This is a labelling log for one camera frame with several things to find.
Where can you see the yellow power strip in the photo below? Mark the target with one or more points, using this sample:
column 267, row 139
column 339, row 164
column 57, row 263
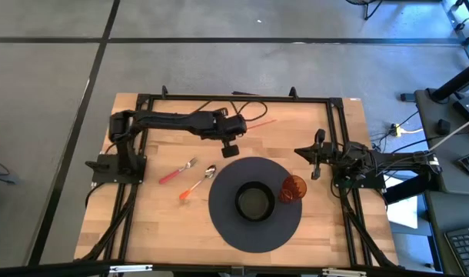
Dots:
column 398, row 131

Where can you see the silver metal bracket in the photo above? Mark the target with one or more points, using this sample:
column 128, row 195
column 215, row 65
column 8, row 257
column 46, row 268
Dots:
column 130, row 268
column 344, row 272

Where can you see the black computer mouse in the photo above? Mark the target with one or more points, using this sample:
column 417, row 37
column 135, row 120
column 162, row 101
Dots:
column 444, row 126

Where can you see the white paper sheet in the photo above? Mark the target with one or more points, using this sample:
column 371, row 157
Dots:
column 405, row 209

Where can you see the black frame hook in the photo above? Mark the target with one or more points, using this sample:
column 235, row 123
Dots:
column 164, row 91
column 293, row 92

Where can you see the black round bowl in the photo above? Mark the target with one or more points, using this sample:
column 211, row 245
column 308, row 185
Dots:
column 254, row 202

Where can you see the dark round plate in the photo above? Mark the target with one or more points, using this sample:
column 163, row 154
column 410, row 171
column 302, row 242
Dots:
column 227, row 227

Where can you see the grey desk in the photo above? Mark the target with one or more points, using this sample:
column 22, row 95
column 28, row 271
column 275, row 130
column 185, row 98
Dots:
column 430, row 177

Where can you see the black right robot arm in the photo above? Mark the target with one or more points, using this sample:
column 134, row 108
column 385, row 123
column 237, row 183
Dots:
column 400, row 157

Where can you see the black aluminium table frame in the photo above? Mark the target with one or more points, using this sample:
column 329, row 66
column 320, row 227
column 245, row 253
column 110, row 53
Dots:
column 238, row 98

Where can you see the black keyboard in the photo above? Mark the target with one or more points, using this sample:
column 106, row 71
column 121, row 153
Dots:
column 465, row 250

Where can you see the orange translucent plastic cup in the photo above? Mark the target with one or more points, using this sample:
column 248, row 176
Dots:
column 294, row 188

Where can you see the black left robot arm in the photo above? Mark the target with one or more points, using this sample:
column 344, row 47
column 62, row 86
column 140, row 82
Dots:
column 161, row 120

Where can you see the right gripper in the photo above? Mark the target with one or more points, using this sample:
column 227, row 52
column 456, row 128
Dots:
column 332, row 153

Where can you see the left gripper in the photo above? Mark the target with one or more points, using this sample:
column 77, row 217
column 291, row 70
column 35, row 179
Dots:
column 232, row 126

